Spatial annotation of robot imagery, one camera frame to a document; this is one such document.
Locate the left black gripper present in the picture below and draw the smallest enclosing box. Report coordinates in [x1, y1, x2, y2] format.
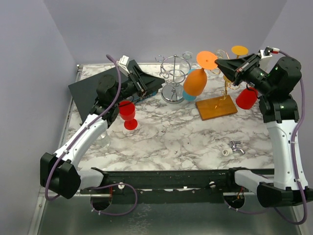
[112, 65, 165, 105]

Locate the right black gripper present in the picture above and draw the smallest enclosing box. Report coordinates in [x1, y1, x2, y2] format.
[215, 53, 275, 95]

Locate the red wine glass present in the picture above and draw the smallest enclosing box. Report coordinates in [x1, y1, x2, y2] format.
[236, 87, 258, 110]
[119, 100, 138, 130]

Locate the orange wine glass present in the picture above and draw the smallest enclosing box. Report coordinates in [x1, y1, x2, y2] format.
[183, 51, 217, 96]

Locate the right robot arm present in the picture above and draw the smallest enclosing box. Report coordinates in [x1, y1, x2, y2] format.
[215, 53, 313, 208]

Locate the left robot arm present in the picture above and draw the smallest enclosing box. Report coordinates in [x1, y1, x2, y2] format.
[40, 61, 165, 200]

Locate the yellow wine glass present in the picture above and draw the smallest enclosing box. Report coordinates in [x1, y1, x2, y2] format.
[231, 45, 249, 59]

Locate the blue wine glass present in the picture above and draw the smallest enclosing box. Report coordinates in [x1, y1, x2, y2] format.
[182, 69, 197, 101]

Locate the clear glass on silver rack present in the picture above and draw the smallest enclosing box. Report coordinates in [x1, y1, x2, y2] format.
[179, 51, 193, 75]

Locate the clear glass tumbler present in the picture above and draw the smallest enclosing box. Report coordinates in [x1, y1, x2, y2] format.
[98, 131, 111, 148]

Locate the chrome faucet tap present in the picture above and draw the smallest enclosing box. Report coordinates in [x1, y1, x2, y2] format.
[229, 141, 246, 155]

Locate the silver wire glass rack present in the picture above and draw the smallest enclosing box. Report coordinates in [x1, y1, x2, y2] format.
[155, 54, 187, 104]

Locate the black network switch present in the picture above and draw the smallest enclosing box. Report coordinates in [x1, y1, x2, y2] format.
[68, 60, 158, 121]

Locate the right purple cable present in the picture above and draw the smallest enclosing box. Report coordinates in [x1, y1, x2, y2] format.
[227, 47, 308, 225]

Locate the black mounting rail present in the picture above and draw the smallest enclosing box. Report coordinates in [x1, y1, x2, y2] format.
[80, 170, 245, 208]

